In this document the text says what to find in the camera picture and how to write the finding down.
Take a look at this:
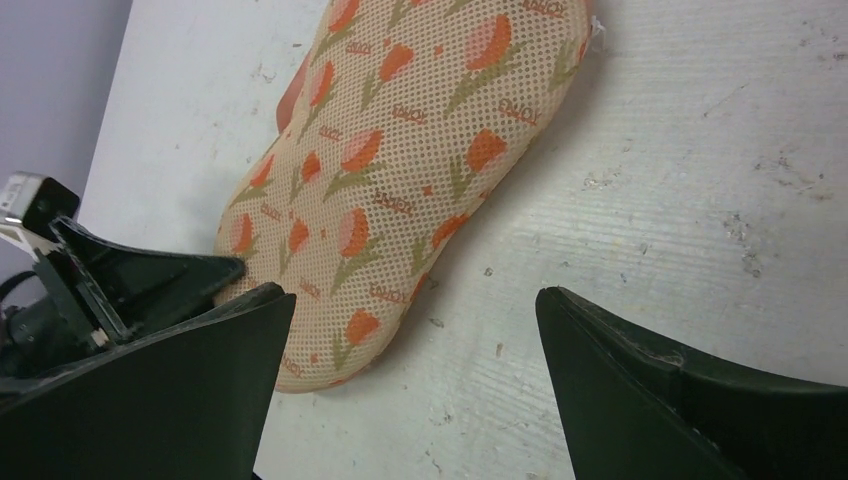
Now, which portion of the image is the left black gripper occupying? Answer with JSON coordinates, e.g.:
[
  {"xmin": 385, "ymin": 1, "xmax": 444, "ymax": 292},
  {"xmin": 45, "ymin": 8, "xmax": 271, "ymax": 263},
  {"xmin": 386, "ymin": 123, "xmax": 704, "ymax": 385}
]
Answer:
[{"xmin": 1, "ymin": 216, "xmax": 246, "ymax": 378}]

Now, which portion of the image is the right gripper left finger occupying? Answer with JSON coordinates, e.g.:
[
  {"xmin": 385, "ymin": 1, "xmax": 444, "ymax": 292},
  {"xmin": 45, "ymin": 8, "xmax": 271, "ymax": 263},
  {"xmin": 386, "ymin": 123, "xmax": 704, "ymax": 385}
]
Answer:
[{"xmin": 1, "ymin": 283, "xmax": 296, "ymax": 479}]

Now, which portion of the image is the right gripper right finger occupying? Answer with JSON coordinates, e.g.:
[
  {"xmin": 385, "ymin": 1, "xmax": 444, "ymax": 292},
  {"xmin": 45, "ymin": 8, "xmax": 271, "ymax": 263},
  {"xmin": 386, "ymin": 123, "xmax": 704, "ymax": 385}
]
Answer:
[{"xmin": 535, "ymin": 287, "xmax": 847, "ymax": 479}]

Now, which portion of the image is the floral mesh laundry bag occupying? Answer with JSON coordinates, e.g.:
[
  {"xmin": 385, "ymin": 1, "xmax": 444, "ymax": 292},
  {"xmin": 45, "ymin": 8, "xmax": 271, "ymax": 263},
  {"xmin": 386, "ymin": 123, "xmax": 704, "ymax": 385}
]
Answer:
[{"xmin": 214, "ymin": 0, "xmax": 593, "ymax": 393}]

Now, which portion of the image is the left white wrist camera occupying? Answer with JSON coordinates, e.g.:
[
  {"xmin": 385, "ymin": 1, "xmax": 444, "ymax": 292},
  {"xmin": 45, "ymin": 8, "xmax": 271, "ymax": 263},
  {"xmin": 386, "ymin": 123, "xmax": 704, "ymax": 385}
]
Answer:
[{"xmin": 1, "ymin": 171, "xmax": 81, "ymax": 260}]

